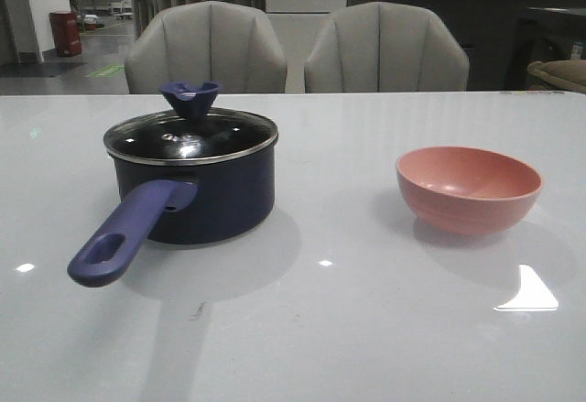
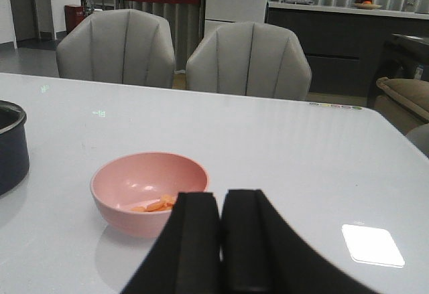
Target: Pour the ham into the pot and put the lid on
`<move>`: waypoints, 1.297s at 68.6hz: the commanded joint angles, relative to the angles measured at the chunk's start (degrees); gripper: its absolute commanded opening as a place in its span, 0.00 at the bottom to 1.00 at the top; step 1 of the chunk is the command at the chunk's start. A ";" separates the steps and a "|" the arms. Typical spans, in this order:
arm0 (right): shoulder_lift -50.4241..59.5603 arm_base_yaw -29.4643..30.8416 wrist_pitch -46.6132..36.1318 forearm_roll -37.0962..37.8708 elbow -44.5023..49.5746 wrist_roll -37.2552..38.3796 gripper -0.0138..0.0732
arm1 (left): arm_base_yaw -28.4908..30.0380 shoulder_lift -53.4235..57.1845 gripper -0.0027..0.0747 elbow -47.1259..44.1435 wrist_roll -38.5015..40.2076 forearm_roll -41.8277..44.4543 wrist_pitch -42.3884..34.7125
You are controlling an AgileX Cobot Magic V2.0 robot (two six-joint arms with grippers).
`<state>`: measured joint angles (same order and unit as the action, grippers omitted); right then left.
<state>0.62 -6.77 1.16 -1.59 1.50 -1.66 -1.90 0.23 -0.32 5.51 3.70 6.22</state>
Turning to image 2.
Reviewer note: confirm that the red trash bin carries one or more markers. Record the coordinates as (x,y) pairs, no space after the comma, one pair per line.
(74,14)

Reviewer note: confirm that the grey upholstered chair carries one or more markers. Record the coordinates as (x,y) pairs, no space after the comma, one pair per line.
(123,46)
(250,59)

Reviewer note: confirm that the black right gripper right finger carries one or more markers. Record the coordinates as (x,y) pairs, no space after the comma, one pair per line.
(263,254)

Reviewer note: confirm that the fruit plate on counter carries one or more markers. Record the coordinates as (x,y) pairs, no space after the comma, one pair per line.
(366,4)

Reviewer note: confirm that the left grey upholstered chair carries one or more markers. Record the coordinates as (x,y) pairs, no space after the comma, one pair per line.
(123,46)

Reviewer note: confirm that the dark blue saucepan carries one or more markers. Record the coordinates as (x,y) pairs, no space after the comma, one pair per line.
(14,154)

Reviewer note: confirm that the beige sofa cushion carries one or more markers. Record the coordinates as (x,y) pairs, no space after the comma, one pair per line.
(403,102)

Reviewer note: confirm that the dark kitchen counter cabinet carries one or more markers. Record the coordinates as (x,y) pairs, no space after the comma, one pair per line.
(343,45)

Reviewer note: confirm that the red barrier belt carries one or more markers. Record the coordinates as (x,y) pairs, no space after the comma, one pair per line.
(188,2)

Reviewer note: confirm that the right grey upholstered chair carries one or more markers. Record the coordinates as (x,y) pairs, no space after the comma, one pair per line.
(250,59)

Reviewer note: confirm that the pink plastic bowl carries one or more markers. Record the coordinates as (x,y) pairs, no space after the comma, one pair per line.
(138,180)

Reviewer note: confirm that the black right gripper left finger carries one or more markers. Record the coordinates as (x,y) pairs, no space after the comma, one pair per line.
(186,256)

